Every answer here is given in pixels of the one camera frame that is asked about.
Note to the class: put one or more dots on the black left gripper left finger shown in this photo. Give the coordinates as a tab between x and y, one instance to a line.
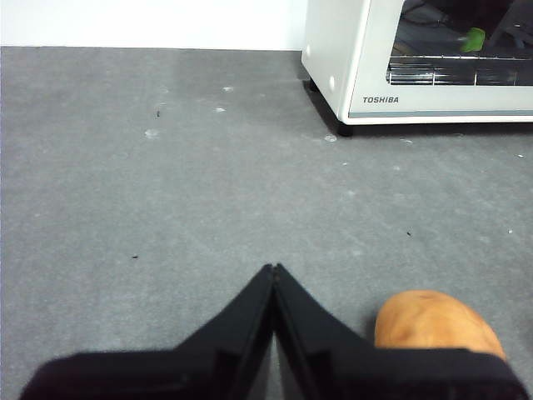
187	375

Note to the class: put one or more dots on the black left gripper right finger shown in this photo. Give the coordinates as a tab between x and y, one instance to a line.
375	375

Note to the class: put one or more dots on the purple eggplant with green stem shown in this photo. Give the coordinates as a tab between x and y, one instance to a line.
472	39

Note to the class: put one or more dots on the metal oven rack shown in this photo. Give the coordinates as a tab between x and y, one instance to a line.
454	75

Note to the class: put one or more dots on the white Toshiba toaster oven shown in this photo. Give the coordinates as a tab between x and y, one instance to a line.
329	54

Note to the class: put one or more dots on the orange-brown potato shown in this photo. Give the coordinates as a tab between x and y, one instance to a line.
433	321

